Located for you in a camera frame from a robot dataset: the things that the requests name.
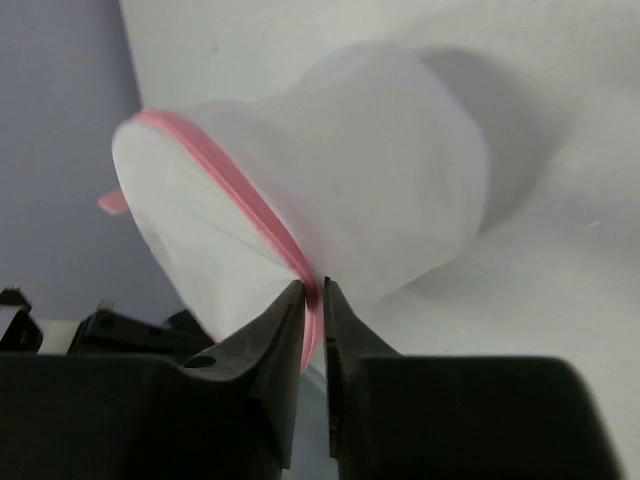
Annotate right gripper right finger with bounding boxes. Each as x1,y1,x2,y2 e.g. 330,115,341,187
323,278,399,460

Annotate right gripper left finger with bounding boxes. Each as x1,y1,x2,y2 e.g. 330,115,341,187
184,281,305,470

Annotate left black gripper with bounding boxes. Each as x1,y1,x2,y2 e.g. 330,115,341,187
1,287,214,356

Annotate white mesh laundry bag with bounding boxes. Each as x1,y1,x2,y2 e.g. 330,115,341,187
99,44,489,365

